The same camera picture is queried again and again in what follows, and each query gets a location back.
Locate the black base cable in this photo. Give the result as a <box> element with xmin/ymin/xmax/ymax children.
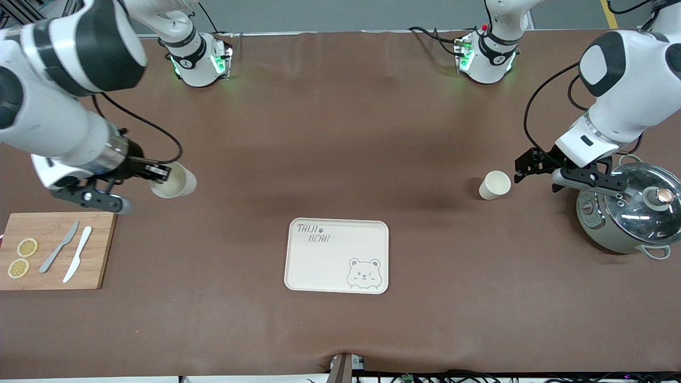
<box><xmin>197</xmin><ymin>0</ymin><xmax>220</xmax><ymax>36</ymax></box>
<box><xmin>408</xmin><ymin>26</ymin><xmax>464</xmax><ymax>57</ymax></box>

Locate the white IKEA cup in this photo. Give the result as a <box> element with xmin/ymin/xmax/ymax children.
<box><xmin>150</xmin><ymin>161</ymin><xmax>198</xmax><ymax>199</ymax></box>
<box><xmin>478</xmin><ymin>170</ymin><xmax>512</xmax><ymax>202</ymax></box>

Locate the white plastic knife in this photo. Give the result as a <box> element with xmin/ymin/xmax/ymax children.
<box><xmin>62</xmin><ymin>226</ymin><xmax>94</xmax><ymax>284</ymax></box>

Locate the glass pot lid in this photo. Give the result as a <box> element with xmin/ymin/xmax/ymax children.
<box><xmin>607</xmin><ymin>162</ymin><xmax>681</xmax><ymax>247</ymax></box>

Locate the bamboo cutting board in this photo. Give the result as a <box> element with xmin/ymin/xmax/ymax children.
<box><xmin>0</xmin><ymin>212</ymin><xmax>118</xmax><ymax>292</ymax></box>

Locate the white bear print tray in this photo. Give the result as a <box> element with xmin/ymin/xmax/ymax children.
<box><xmin>284</xmin><ymin>218</ymin><xmax>390</xmax><ymax>295</ymax></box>

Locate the aluminium frame profile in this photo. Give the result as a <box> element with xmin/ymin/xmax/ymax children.
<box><xmin>0</xmin><ymin>0</ymin><xmax>86</xmax><ymax>26</ymax></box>

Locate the grey pot with glass lid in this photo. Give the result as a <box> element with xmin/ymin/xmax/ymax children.
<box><xmin>576</xmin><ymin>154</ymin><xmax>681</xmax><ymax>261</ymax></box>

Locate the metal table edge bracket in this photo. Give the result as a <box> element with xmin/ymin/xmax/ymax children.
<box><xmin>328</xmin><ymin>352</ymin><xmax>366</xmax><ymax>383</ymax></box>

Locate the grey plastic knife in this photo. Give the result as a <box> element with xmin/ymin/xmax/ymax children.
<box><xmin>38</xmin><ymin>220</ymin><xmax>80</xmax><ymax>274</ymax></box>

